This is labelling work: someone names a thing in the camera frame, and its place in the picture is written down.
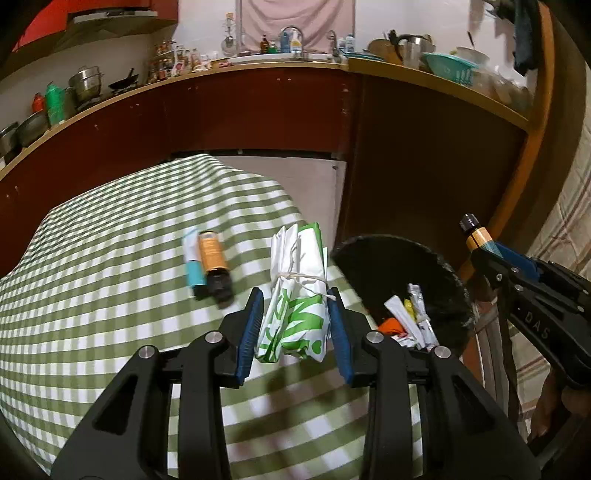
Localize blue white detergent bottle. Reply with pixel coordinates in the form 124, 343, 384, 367
279, 28, 304, 54

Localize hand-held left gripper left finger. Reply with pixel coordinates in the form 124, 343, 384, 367
51, 287, 265, 480

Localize black trash bin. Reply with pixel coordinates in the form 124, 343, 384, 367
331, 234, 477, 358

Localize steel bowl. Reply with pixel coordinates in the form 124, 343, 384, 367
16, 111, 49, 145

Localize steel steamer pot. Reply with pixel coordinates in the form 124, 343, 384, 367
69, 66, 103, 103

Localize range hood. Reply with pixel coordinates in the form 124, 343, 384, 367
69, 0, 179, 29

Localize teal plastic basket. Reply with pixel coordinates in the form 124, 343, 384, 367
422, 52, 479, 86

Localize black wok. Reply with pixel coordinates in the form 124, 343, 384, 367
108, 68, 140, 91

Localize pink curtain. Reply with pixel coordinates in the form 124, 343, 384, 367
242, 0, 356, 52

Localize small yellow black bottle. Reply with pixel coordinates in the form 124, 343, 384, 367
459, 213, 493, 252

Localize white bowl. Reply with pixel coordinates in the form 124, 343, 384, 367
455, 46, 489, 66

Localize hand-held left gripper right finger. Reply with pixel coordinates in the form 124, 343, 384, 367
327, 287, 541, 480

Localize dark red kitchen cabinet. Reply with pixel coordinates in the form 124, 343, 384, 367
0, 59, 532, 278

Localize wooden cutting board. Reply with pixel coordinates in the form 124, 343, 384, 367
368, 39, 393, 64

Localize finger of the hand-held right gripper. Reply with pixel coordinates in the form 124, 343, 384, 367
490, 241, 543, 283
470, 247, 515, 291

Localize row of condiment bottles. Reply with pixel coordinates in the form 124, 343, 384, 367
148, 41, 213, 84

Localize hanging dark cloth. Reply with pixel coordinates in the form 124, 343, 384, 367
512, 0, 542, 75

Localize silver white pouch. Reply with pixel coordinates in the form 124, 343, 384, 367
406, 284, 439, 349

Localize steel kettle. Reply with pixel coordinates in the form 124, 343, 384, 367
390, 31, 437, 70

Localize person's right hand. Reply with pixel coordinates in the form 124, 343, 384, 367
531, 369, 591, 439

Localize green checked tablecloth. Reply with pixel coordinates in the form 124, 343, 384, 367
0, 154, 426, 480

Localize white sink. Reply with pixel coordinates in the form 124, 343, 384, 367
228, 52, 334, 64

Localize orange bottle with black cap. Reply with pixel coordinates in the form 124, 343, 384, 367
198, 231, 232, 302

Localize teal tube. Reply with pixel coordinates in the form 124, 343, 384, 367
182, 231, 206, 297

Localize green thermos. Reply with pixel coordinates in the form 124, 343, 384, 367
45, 82, 66, 127

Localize green white plastic bag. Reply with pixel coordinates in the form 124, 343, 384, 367
254, 222, 331, 365

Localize steel pot with lid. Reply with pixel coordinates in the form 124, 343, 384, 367
0, 122, 20, 156

